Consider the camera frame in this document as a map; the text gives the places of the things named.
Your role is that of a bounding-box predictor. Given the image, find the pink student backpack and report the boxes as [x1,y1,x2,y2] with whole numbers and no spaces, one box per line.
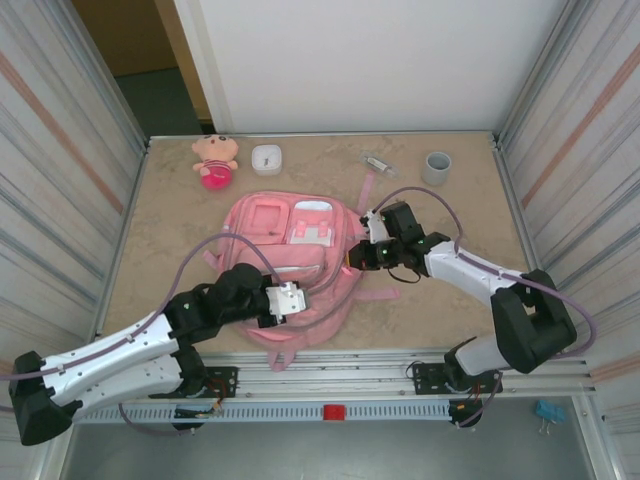
[202,172,401,372]

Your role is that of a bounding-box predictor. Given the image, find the clear plastic tube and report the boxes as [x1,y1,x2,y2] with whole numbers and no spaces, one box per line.
[358,152,402,180]

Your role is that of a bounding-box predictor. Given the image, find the grey cup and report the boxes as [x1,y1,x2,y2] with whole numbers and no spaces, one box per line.
[421,151,454,187]

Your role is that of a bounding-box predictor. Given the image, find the white square clock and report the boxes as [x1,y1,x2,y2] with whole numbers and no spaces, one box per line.
[250,144,284,176]

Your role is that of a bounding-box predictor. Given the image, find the pink plush doll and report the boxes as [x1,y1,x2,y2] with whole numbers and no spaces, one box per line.
[192,137,240,192]

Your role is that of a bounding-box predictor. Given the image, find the translucent corrugated side panel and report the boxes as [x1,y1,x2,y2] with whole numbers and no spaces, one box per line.
[0,0,146,480]
[499,0,640,480]

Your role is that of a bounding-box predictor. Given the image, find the blue binder clip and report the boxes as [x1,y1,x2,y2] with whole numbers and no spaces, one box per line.
[535,398,566,437]

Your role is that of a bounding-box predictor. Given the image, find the brown wooden door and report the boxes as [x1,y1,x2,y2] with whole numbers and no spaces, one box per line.
[69,0,214,122]

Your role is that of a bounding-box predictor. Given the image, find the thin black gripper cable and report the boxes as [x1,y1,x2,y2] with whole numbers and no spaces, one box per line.
[387,262,421,286]

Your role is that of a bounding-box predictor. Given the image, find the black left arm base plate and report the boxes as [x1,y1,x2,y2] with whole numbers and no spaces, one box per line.
[202,365,240,399]

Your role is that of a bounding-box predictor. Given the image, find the thin red black wires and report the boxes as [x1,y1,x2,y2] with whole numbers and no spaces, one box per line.
[207,379,236,416]
[449,382,504,429]

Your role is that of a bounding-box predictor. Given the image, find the wide aluminium base rail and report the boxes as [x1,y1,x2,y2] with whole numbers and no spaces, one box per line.
[59,349,599,401]

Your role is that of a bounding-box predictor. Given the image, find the aluminium table edge rail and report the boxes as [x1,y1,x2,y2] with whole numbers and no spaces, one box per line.
[147,130,501,142]
[89,139,151,359]
[492,133,569,359]

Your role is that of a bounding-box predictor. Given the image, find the grey slotted cable duct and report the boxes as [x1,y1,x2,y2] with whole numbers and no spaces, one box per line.
[74,403,454,424]

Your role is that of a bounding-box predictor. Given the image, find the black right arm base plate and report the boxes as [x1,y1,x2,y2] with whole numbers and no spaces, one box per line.
[410,360,501,396]

